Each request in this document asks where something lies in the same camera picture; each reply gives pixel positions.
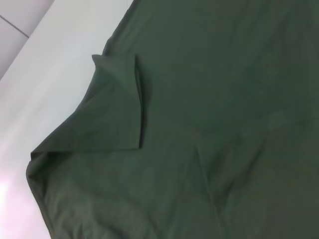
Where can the dark green shirt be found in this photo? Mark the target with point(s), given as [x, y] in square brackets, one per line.
[199, 124]

